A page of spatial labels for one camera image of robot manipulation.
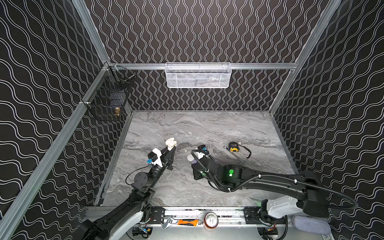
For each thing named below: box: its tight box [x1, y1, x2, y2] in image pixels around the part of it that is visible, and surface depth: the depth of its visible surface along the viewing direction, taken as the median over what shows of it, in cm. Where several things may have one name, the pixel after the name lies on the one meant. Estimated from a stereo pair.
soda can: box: [204, 211, 219, 229], surface depth 65 cm
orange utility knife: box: [177, 219, 199, 227], surface depth 73 cm
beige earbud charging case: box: [165, 137, 177, 151], surface depth 70 cm
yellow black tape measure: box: [228, 141, 252, 159], surface depth 100 cm
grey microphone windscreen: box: [292, 215, 332, 235], surface depth 71 cm
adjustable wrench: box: [160, 215, 178, 229], surface depth 74 cm
